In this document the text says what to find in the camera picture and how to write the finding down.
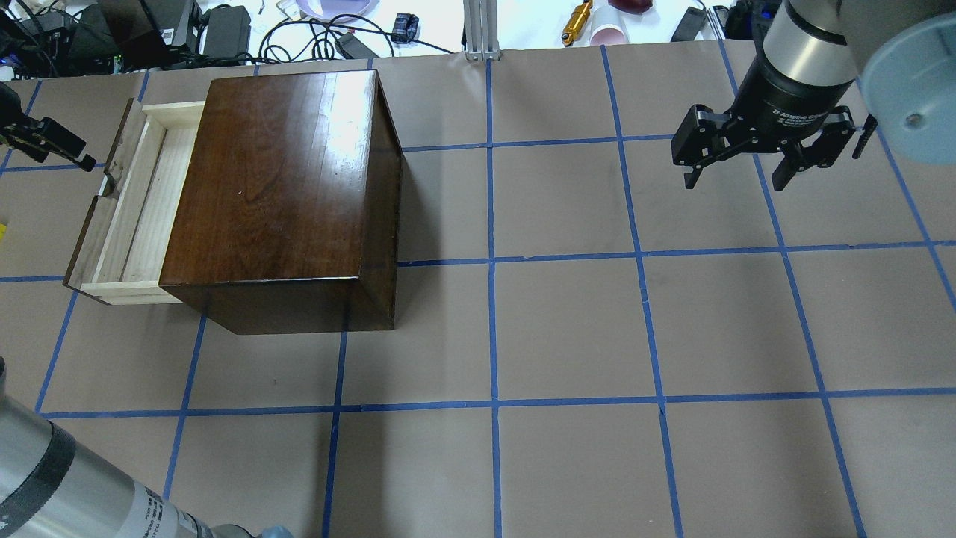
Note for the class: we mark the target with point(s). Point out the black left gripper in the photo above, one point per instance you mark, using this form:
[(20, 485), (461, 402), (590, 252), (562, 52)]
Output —
[(46, 139)]

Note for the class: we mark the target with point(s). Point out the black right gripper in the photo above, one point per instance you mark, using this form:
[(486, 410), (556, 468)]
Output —
[(788, 98)]

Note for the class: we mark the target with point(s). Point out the wooden drawer with white handle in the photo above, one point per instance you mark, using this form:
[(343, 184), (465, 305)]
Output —
[(120, 252)]

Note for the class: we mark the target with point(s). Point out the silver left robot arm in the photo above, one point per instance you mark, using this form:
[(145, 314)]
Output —
[(54, 486)]

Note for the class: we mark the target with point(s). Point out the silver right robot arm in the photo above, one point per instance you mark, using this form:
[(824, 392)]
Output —
[(901, 53)]

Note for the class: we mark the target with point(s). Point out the dark wooden drawer cabinet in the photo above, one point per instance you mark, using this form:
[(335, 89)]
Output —
[(287, 220)]

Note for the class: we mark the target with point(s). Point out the black power adapter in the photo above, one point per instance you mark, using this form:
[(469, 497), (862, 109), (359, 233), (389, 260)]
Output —
[(690, 25)]

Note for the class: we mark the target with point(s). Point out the red brown fruit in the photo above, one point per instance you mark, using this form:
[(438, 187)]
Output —
[(634, 7)]

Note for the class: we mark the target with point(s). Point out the pink white cup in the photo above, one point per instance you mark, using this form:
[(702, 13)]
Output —
[(608, 34)]

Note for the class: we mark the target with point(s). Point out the black power brick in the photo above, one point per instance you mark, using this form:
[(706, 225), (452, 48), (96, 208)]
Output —
[(226, 31)]

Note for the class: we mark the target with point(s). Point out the gold metal tool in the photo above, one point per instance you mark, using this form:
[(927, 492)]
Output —
[(576, 23)]

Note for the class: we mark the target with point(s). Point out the purple plate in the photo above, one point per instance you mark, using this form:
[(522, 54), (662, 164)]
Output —
[(326, 10)]

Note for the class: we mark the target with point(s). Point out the small black blue device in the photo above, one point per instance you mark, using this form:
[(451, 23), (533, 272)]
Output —
[(405, 29)]

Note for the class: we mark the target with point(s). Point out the aluminium frame post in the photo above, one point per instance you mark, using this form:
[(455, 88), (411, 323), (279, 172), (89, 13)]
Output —
[(481, 35)]

